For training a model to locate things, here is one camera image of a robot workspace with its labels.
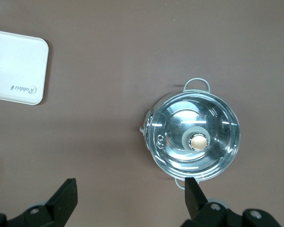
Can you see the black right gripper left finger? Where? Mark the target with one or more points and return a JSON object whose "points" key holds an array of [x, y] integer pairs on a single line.
{"points": [[59, 205]]}

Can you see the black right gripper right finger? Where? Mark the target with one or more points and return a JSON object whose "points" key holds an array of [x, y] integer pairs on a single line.
{"points": [[198, 210]]}

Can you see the cream tray with rabbit print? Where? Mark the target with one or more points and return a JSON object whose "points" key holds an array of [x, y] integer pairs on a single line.
{"points": [[14, 66]]}

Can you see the stainless steel pot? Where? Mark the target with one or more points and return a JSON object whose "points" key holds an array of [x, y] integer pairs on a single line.
{"points": [[148, 127]]}

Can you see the glass pot lid with knob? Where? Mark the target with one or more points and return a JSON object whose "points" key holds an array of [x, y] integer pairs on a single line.
{"points": [[180, 113]]}

